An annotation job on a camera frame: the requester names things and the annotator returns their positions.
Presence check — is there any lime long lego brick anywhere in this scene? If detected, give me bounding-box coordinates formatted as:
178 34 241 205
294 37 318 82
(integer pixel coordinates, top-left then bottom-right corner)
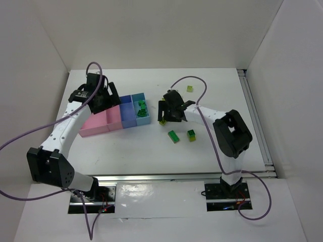
159 120 167 126

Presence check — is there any green long lego brick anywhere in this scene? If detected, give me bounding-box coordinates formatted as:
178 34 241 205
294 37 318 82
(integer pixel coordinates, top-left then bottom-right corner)
168 130 180 144

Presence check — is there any lime green lego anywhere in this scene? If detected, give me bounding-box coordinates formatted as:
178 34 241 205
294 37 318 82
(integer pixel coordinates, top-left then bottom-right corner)
187 130 196 142

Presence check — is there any dark green square lego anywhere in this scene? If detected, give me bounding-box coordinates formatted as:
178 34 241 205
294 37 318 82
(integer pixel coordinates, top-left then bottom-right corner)
138 100 145 106

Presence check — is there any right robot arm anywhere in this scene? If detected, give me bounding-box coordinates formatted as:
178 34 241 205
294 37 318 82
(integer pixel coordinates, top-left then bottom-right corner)
158 90 253 194

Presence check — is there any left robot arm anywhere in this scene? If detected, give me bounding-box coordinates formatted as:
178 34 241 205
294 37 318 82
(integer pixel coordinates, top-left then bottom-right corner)
26 73 121 200

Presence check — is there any pink container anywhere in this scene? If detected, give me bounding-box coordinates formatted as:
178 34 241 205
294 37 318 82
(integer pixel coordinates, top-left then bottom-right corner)
79 105 123 138

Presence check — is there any purple blue container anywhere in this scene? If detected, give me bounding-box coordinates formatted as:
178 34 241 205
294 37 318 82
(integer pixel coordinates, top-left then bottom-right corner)
120 95 137 129

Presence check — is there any light blue container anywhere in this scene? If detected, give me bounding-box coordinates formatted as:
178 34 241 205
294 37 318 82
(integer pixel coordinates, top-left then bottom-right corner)
131 93 151 126

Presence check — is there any aluminium rail right side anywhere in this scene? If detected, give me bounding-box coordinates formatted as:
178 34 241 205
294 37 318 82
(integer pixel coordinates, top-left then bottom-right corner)
237 69 273 166

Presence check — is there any aluminium rail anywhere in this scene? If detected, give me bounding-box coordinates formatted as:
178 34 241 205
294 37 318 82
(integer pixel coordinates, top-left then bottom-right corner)
39 171 278 184
237 69 273 166

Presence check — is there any aluminium rail front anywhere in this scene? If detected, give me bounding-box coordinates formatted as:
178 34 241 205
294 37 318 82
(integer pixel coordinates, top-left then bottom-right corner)
39 171 278 184

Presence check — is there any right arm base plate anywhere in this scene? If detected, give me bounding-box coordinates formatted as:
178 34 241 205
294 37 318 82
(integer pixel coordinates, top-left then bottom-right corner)
201 183 252 212

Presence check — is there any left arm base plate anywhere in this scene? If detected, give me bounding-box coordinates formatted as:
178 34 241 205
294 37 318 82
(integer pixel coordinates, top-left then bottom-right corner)
68 184 117 214

